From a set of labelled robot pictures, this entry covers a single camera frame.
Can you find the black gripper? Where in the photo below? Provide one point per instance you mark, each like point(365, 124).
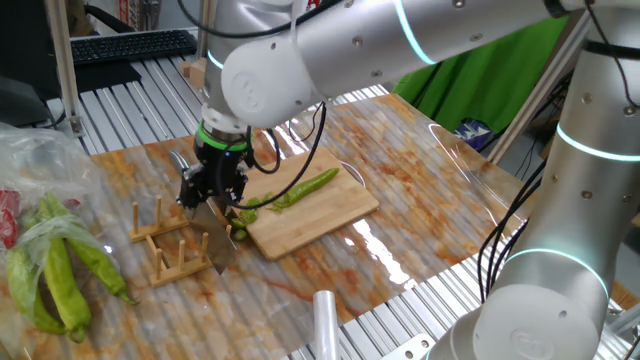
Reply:
point(220, 172)

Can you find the steel cleaver knife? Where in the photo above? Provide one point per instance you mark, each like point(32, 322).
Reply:
point(215, 240)

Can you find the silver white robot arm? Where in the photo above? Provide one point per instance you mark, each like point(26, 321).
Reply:
point(400, 35)

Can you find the cut green chili pepper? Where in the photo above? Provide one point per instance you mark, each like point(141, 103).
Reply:
point(312, 184)

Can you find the whole green chili pepper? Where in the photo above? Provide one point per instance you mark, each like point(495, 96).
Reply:
point(62, 285)
point(100, 265)
point(20, 290)

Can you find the wooden peg rack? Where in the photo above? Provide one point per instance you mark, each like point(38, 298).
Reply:
point(167, 227)

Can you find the large wooden cube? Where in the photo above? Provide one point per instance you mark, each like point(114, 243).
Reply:
point(197, 75)

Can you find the small wooden block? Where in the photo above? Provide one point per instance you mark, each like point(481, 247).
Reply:
point(185, 68)

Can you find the wooden cutting board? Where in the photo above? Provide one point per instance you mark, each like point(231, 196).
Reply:
point(340, 205)

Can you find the red vegetable in bag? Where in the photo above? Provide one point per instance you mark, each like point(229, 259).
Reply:
point(71, 203)
point(7, 225)

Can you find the black flat pad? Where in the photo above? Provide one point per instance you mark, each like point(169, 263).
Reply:
point(107, 75)

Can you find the black computer keyboard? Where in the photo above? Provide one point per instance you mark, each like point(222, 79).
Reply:
point(130, 46)

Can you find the clear plastic bag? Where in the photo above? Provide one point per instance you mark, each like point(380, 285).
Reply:
point(45, 160)

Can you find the white plastic film roll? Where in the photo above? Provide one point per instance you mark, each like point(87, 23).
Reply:
point(326, 325)

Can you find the dark grey rounded object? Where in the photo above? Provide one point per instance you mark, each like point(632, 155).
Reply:
point(22, 102)

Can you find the marble pattern plastic mat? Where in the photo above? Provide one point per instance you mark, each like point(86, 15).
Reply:
point(425, 165)

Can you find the black computer monitor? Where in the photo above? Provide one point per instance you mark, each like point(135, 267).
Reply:
point(25, 40)

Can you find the blue white patterned bag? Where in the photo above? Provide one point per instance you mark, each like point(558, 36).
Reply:
point(470, 132)

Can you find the green cloth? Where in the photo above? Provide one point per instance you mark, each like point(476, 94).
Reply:
point(475, 80)

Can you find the black tripod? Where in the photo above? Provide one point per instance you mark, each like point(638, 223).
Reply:
point(567, 90)

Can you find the aluminium frame post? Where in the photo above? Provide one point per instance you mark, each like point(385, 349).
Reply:
point(62, 60)
point(537, 97)

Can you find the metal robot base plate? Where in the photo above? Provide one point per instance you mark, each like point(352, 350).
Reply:
point(407, 350)

